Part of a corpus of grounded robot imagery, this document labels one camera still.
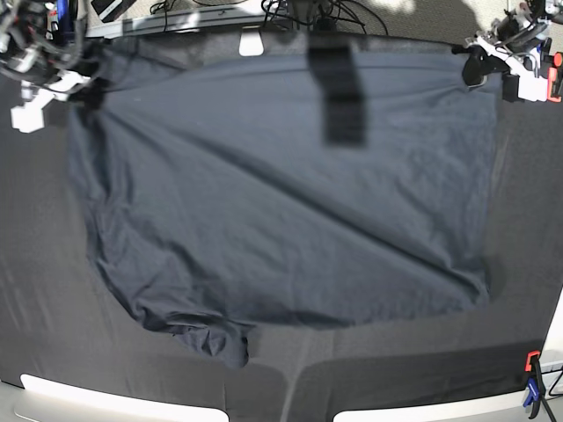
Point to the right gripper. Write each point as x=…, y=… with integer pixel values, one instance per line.
x=80, y=91

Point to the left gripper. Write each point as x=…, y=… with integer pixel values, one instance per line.
x=485, y=58

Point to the dark navy t-shirt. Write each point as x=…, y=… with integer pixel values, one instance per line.
x=322, y=190

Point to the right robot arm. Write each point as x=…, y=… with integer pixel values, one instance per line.
x=45, y=47

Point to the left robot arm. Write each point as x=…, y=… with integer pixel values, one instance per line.
x=518, y=48

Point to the red black clamp far-right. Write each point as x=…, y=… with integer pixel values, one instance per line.
x=554, y=79

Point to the black power adapter box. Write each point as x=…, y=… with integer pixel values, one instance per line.
x=110, y=10

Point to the black table cloth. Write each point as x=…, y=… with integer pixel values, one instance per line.
x=59, y=321

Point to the red black clamp near-right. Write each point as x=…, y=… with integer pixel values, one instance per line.
x=532, y=361

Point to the blue bar clamp near-right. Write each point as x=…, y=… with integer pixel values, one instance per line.
x=535, y=392

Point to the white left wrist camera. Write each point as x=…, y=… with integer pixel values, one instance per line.
x=531, y=87

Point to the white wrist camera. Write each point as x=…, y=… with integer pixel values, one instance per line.
x=531, y=87
x=27, y=119

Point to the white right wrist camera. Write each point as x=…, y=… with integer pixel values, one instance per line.
x=27, y=119

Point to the aluminium frame rail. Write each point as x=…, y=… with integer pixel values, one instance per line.
x=176, y=21

